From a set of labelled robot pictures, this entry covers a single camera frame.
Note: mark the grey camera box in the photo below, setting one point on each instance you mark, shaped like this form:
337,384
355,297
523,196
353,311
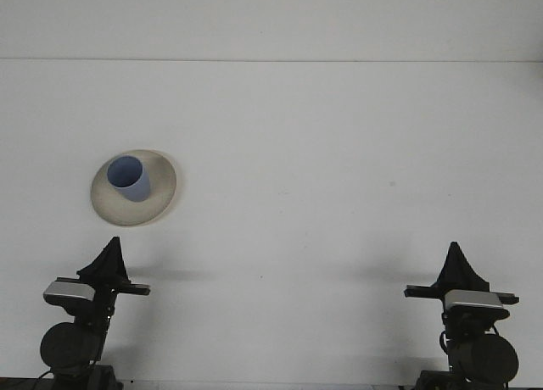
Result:
473,299
68,291

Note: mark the pale blue cup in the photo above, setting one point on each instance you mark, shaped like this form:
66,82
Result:
136,186

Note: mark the pale round plate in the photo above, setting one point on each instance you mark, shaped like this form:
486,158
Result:
127,214

